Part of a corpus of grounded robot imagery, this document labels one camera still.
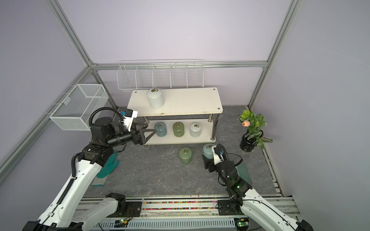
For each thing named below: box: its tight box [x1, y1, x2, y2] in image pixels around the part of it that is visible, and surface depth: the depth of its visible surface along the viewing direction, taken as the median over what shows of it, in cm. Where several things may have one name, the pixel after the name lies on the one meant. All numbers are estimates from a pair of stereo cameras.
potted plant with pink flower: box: [237, 109, 274, 153], surface depth 79 cm
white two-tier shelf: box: [126, 87, 224, 146], surface depth 81 cm
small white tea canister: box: [189, 122, 202, 138], surface depth 92 cm
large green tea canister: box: [178, 146, 193, 165], surface depth 87 cm
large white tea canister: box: [146, 88, 165, 109], surface depth 70 cm
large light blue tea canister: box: [202, 143, 214, 160], surface depth 77 cm
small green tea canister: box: [172, 121, 185, 138], surface depth 93 cm
